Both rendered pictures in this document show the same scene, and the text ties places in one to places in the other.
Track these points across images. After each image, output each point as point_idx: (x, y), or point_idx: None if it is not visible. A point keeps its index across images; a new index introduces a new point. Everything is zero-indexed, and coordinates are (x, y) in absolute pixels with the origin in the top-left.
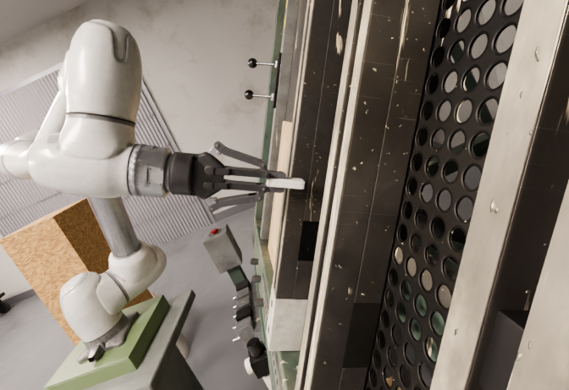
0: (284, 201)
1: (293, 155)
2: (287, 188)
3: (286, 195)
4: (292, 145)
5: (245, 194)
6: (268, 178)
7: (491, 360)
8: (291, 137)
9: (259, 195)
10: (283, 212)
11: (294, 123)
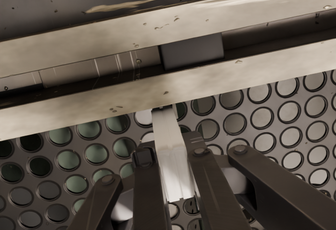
0: (59, 64)
1: (236, 86)
2: (109, 55)
3: (85, 60)
4: (250, 26)
5: (105, 221)
6: (193, 193)
7: None
8: (277, 10)
9: (132, 219)
10: (19, 74)
11: (324, 10)
